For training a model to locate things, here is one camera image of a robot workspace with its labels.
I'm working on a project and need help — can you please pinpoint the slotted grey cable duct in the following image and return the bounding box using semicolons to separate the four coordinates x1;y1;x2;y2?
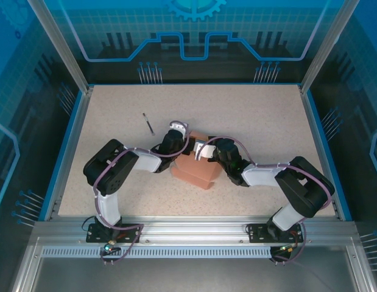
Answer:
41;246;273;257

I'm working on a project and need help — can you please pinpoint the blue table edge strip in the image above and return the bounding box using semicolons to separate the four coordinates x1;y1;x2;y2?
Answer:
306;89;354;222
38;90;85;222

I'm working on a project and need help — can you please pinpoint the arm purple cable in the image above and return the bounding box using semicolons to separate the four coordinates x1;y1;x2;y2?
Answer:
93;120;191;266
196;136;335;265

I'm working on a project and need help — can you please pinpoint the aluminium frame post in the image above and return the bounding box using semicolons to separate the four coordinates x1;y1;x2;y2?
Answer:
298;0;350;94
27;0;95;94

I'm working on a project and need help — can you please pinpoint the small LED connector board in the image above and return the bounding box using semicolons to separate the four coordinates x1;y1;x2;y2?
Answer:
272;243;298;255
100;240;121;256

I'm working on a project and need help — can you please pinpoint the aluminium side rail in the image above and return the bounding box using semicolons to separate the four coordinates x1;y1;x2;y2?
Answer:
43;86;95;222
298;85;343;221

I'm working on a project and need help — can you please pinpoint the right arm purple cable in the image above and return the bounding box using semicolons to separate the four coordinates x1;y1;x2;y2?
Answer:
196;136;335;265

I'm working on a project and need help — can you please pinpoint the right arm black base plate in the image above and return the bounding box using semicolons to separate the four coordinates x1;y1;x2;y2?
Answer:
247;223;305;244

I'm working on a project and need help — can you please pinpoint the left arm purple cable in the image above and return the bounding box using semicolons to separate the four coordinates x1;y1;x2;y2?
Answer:
93;120;191;266

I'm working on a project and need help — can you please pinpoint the pink paper box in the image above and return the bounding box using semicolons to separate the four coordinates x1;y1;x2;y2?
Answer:
171;129;221;191

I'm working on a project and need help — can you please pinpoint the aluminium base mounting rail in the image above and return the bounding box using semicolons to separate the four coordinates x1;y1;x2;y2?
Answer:
32;215;358;248

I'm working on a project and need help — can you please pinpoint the black gel pen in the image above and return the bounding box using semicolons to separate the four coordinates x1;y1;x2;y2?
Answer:
142;113;155;135

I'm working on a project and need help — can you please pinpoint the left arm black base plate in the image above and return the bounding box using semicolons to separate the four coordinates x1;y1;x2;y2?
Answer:
86;223;144;244

